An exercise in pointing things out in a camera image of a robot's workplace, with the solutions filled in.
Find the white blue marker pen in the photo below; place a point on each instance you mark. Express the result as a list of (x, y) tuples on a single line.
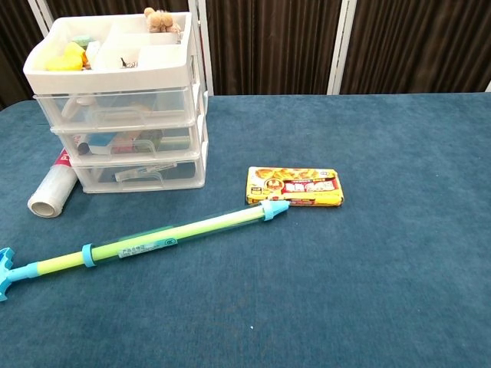
[(145, 171)]

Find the white plastic drawer organizer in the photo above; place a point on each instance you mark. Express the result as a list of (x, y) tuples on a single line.
[(115, 78)]

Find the white plastic bottle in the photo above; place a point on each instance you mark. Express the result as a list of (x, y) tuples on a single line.
[(76, 105)]

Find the clear drawer holding marker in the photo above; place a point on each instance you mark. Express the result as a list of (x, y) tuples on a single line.
[(184, 174)]

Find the white plastic side hook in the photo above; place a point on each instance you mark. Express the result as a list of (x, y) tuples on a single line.
[(205, 101)]

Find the clear drawer holding bottles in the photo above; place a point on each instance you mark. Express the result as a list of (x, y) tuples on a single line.
[(176, 142)]

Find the green blue water gun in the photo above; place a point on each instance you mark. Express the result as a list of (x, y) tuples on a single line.
[(153, 243)]

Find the cling film roll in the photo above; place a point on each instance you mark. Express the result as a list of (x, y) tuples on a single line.
[(53, 189)]

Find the blue white small box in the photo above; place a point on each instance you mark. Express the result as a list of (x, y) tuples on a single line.
[(100, 143)]

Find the dark brown pleated curtain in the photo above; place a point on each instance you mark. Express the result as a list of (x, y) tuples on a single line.
[(96, 7), (11, 46), (422, 46), (268, 46)]

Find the yellow rubber duck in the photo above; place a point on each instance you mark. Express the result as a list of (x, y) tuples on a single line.
[(67, 59)]

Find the pale green round item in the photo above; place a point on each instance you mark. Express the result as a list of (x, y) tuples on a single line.
[(82, 39)]

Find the blue table cloth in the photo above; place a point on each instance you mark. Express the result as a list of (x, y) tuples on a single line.
[(345, 268)]

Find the white small tube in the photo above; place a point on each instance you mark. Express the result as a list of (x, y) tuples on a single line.
[(93, 50)]

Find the black capped small bottle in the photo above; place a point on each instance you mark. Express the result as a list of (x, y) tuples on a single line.
[(83, 148)]

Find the yellow food box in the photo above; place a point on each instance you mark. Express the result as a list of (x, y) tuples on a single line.
[(295, 186)]

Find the pink small packet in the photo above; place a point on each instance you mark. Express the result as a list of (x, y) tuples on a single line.
[(122, 145)]

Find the brown plush bear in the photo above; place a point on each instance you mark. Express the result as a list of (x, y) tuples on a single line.
[(159, 21)]

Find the black binder clip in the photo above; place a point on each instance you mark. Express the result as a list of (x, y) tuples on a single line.
[(126, 63)]

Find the clear drawer holding white tube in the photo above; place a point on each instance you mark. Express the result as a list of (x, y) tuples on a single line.
[(172, 103)]

